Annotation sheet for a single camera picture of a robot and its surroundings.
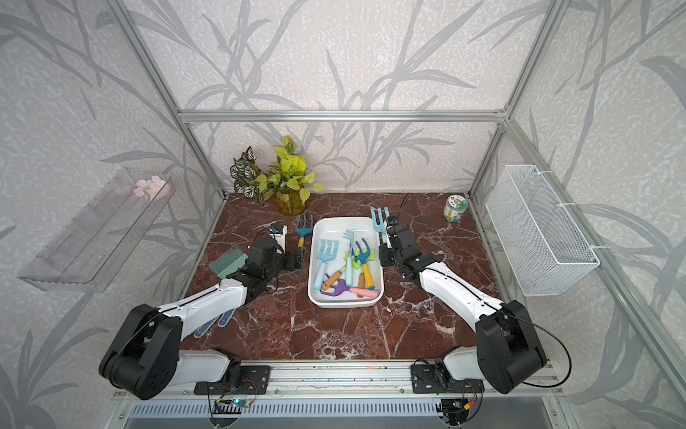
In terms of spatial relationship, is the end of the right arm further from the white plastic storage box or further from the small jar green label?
the small jar green label

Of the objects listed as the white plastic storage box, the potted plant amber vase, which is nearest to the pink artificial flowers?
the potted plant amber vase

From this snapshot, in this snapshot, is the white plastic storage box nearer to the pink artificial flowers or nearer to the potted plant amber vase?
the potted plant amber vase

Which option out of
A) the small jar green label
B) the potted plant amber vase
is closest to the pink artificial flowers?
the potted plant amber vase

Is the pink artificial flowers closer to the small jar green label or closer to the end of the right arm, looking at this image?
the end of the right arm

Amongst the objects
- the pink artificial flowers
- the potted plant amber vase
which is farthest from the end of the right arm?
the pink artificial flowers

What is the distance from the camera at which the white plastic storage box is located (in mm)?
869

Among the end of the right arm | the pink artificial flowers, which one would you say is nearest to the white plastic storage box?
the end of the right arm

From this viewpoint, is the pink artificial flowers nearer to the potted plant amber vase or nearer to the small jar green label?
the potted plant amber vase

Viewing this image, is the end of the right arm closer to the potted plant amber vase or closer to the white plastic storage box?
the white plastic storage box

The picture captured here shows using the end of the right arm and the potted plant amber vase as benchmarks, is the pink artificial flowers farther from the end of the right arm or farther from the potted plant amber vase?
the end of the right arm

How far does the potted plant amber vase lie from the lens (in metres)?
0.97

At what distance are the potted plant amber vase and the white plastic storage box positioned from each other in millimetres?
140

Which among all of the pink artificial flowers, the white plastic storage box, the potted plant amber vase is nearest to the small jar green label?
the white plastic storage box

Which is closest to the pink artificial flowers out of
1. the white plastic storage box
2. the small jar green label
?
the white plastic storage box
